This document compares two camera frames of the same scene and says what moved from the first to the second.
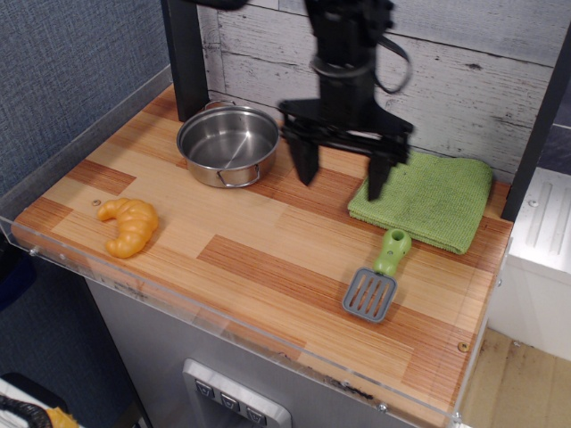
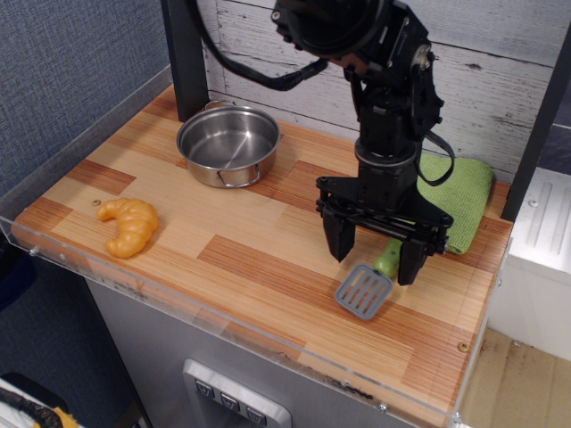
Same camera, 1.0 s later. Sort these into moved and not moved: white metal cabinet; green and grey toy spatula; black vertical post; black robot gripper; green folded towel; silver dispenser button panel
Moved: black robot gripper; green and grey toy spatula
Not moved: silver dispenser button panel; white metal cabinet; black vertical post; green folded towel
